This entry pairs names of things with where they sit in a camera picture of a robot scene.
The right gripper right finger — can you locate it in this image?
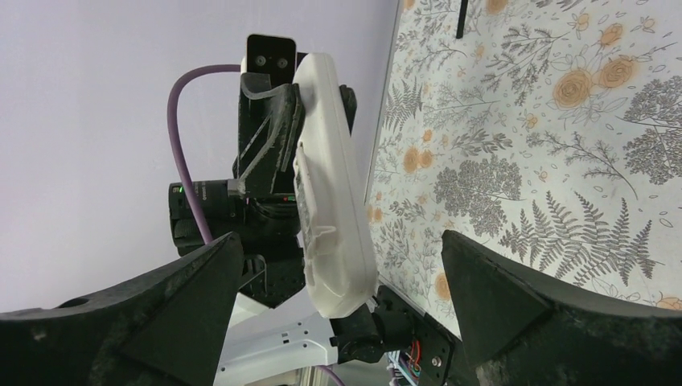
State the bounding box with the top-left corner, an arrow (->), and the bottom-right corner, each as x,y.
442,230 -> 681,385

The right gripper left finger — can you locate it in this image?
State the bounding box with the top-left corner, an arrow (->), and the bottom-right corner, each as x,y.
1,233 -> 244,385

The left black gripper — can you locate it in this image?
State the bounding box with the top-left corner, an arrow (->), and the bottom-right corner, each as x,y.
226,72 -> 358,213

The white remote control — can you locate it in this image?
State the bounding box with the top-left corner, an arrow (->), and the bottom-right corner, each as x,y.
293,53 -> 378,318

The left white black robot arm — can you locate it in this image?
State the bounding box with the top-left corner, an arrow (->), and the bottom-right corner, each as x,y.
166,64 -> 306,309

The black mini tripod stand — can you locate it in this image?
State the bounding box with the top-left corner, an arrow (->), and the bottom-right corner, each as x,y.
455,0 -> 470,39

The floral patterned table mat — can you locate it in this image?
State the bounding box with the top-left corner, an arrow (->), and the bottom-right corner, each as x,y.
368,1 -> 681,333

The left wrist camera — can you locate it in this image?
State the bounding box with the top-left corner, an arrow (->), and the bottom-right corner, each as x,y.
245,34 -> 298,88

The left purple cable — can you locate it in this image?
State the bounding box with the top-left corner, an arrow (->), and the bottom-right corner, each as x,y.
166,64 -> 244,247

